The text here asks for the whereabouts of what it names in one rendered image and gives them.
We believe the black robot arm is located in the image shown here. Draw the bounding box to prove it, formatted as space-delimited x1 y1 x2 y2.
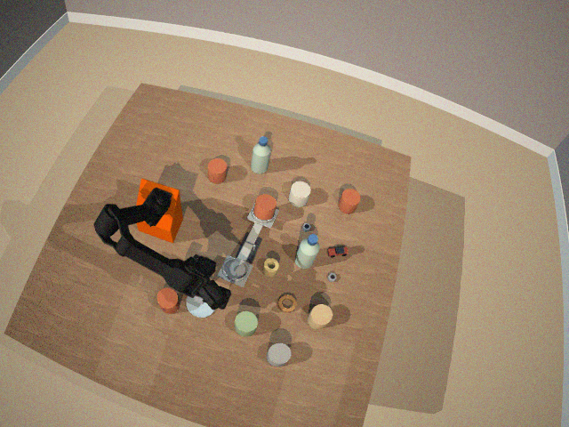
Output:
94 188 228 310

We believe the cream cylinder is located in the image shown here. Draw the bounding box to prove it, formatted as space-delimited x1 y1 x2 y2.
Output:
288 181 311 207

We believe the red toy car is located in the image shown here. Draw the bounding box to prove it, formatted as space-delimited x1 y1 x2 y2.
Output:
327 246 348 257

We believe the orange cylinder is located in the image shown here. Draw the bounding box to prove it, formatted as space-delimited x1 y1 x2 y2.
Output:
157 287 180 314
253 194 276 221
338 189 360 214
208 158 227 184

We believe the orange ring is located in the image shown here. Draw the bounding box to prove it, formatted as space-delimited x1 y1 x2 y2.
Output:
278 295 297 313

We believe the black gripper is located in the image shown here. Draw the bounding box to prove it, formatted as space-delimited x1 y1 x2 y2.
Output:
196 286 231 310

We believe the beige cylinder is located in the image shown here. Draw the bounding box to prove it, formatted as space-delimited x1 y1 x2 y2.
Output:
308 304 333 329

